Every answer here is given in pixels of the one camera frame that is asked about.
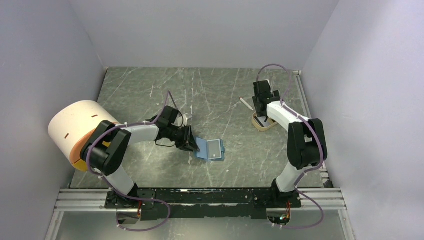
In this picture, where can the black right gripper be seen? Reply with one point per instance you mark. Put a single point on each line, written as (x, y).
(276, 93)

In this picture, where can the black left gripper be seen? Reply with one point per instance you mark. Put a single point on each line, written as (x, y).
(188, 142)

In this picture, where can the blue card holder wallet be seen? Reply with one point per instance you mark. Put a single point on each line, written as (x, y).
(210, 150)

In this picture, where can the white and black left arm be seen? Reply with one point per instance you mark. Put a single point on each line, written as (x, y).
(105, 149)

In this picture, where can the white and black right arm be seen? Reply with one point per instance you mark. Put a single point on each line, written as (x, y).
(306, 147)

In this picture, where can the white pen with red cap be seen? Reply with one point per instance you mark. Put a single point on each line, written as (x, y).
(246, 104)

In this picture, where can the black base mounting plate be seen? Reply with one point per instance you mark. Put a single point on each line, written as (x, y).
(179, 203)

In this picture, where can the white and orange cylinder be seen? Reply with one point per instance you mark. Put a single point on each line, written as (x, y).
(73, 126)

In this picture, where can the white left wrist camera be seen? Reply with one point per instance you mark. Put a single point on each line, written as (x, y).
(187, 116)

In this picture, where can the aluminium rail frame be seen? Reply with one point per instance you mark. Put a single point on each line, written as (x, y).
(81, 201)

